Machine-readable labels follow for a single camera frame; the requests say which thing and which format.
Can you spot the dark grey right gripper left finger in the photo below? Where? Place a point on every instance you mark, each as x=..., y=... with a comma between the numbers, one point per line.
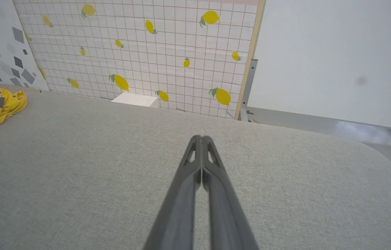
x=178, y=208

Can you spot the lemon print grid panel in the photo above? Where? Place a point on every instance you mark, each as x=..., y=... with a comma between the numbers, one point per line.
x=139, y=52

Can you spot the grey metal frame post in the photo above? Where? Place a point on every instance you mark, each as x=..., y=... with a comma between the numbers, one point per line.
x=247, y=90

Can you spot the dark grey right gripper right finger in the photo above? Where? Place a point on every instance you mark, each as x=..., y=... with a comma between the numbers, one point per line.
x=224, y=215

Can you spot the white rectangular box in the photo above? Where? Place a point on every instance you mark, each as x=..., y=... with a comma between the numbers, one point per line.
x=134, y=99

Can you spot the grey terrazzo pattern panel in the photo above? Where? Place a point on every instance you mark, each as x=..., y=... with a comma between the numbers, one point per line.
x=1, y=45

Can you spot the wooden panel edge strip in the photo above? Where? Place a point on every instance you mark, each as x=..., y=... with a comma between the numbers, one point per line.
x=249, y=59

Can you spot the plain white board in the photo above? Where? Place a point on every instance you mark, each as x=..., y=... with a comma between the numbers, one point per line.
x=334, y=59

